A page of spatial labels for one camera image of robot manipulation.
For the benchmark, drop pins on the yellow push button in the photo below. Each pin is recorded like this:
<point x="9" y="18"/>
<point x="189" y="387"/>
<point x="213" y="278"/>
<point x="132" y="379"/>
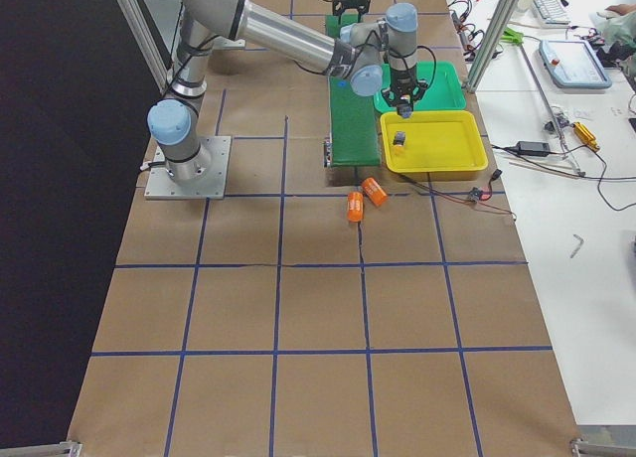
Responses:
<point x="404" y="108"/>
<point x="399" y="142"/>

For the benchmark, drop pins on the orange cylinder marked 4680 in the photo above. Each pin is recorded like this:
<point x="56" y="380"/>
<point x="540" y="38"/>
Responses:
<point x="355" y="207"/>

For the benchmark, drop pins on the green plastic tray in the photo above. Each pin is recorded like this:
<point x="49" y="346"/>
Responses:
<point x="445" y="92"/>

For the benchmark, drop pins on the green conveyor belt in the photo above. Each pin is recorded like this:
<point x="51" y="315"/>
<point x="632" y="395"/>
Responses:
<point x="353" y="140"/>

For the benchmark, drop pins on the yellow plastic tray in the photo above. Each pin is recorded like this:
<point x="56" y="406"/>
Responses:
<point x="440" y="142"/>

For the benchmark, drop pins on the black power adapter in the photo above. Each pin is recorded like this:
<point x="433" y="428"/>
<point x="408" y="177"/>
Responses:
<point x="533" y="148"/>

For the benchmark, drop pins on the white keyboard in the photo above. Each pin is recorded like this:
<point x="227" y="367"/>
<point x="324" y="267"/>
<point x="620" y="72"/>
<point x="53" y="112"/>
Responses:
<point x="550" y="13"/>

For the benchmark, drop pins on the robot teach pendant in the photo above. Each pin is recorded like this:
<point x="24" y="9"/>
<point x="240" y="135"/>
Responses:
<point x="573" y="65"/>

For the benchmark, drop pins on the silver allen key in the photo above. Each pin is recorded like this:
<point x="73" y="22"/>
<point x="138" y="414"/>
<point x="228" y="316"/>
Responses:
<point x="578" y="246"/>

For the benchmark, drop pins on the aluminium frame post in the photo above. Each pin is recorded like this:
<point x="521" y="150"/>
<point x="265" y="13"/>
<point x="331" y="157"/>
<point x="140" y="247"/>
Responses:
<point x="501" y="16"/>

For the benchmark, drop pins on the green handled reacher grabber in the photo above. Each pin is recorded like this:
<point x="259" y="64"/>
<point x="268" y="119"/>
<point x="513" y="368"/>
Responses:
<point x="517" y="38"/>

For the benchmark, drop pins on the small red-wired circuit board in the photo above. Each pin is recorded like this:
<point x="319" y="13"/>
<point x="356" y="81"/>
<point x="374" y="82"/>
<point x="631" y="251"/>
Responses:
<point x="475" y="195"/>

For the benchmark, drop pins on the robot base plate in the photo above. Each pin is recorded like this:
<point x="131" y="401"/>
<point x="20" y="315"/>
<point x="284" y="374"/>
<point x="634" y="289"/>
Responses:
<point x="226" y="44"/>
<point x="203" y="177"/>

